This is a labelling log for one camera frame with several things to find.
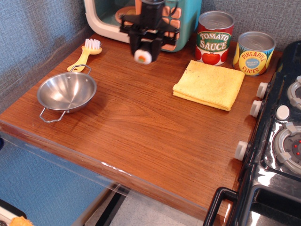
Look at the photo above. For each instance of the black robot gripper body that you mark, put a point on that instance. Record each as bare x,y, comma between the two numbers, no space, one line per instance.
150,24

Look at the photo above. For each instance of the teal toy microwave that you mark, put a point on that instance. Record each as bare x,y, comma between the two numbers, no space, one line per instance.
103,16

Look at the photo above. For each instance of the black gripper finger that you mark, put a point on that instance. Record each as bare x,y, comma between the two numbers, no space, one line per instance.
135,42
155,48

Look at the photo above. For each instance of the steel bowl with handles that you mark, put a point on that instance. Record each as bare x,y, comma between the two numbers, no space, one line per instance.
67,92

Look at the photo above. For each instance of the tomato sauce can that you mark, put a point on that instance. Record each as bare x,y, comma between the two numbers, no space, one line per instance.
213,38

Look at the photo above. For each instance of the yellow dish brush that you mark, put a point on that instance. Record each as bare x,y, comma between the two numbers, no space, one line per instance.
91,47

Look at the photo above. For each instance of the folded yellow towel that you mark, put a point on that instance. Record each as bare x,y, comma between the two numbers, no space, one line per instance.
214,86

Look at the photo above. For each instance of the plush sushi roll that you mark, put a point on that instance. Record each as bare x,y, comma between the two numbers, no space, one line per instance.
143,54

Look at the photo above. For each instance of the pineapple slices can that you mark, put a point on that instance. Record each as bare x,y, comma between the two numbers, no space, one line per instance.
253,53

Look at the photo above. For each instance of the orange plate in microwave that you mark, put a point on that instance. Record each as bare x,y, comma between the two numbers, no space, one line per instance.
122,15

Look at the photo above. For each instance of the orange plush object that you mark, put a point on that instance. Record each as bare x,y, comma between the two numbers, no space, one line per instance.
20,221

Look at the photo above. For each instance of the black toy stove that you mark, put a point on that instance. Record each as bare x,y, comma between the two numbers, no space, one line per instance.
269,192

